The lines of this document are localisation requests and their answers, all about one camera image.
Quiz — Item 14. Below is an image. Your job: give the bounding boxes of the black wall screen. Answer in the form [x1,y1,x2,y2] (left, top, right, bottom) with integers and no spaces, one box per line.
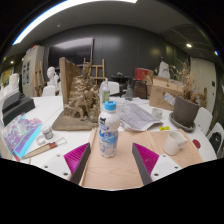
[47,37,95,69]

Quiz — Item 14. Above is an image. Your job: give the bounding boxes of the white plaster bust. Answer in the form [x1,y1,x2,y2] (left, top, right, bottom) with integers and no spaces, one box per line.
[45,65,61,88]

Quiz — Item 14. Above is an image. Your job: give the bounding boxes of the flat round red coaster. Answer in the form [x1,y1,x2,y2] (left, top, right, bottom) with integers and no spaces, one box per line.
[192,138,202,151]

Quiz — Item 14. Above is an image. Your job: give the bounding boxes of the wooden figure statue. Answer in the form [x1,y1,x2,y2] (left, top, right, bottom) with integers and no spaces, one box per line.
[199,87,208,108]

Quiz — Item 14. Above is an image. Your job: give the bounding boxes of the wooden easel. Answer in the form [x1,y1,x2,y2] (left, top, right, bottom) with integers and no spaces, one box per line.
[83,58,107,86]
[33,60,46,97]

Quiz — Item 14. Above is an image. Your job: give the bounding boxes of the red box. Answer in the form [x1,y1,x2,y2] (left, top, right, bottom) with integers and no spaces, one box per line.
[134,67,154,83]

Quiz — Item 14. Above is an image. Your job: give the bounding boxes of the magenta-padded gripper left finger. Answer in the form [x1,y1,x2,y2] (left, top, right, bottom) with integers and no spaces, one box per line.
[42,142,92,186]

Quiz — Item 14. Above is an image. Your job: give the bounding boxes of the long ceiling light strip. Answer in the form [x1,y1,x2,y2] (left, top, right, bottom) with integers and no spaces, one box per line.
[11,0,138,46]

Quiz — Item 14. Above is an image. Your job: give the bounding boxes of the white green spray bottle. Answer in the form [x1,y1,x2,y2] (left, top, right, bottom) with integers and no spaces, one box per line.
[99,77,111,111]

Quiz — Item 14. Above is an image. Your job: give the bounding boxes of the blue-capped plastic water bottle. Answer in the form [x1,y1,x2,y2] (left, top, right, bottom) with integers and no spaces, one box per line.
[97,100,121,159]

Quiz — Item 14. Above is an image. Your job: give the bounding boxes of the small grey round jar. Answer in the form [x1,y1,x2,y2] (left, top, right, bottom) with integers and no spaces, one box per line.
[151,107,164,120]

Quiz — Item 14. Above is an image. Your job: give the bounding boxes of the white ceramic mug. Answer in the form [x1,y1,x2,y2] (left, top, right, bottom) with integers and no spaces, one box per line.
[162,130,189,157]

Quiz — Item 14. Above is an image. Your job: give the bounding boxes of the dried plant in grey pot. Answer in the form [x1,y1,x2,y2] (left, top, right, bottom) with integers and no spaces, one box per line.
[169,59,205,129]

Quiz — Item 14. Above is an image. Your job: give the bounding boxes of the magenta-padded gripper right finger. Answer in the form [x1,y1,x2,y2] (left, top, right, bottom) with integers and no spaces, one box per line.
[131,142,183,186]

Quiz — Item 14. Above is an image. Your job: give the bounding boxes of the small paint jar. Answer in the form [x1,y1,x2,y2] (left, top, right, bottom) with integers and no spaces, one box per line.
[40,123,55,140]

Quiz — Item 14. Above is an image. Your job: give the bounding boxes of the black stacked boxes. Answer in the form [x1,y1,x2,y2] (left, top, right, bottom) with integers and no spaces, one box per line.
[1,91,36,127]

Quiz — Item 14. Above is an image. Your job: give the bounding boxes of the light wooden drawing board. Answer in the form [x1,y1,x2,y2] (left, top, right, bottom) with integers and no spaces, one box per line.
[146,128,204,169]
[79,128,164,190]

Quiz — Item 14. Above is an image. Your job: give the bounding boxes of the open grey newspaper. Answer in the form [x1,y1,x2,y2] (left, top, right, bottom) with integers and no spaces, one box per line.
[111,97,164,132]

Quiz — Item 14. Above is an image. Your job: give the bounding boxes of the white cabinet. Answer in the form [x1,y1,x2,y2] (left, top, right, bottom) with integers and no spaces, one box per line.
[21,44,46,98]

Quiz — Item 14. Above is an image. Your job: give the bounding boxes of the brown cardboard box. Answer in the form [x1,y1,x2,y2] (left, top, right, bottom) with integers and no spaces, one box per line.
[148,76,185,112]

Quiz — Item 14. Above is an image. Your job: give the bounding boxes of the grey round pot saucer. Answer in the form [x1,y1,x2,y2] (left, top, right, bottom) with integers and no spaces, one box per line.
[168,111,198,133]

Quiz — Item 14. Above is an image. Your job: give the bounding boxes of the white plastic chair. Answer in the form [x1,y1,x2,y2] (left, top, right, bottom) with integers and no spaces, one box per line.
[41,85,57,98]
[193,106,214,136]
[99,80,120,96]
[205,122,224,159]

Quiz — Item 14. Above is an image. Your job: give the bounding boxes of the wooden-handled palette knife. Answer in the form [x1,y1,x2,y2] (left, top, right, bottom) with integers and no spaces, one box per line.
[22,137,68,160]

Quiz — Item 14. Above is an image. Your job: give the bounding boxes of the white wrapped sculpture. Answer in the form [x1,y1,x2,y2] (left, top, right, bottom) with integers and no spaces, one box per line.
[157,60,172,80]

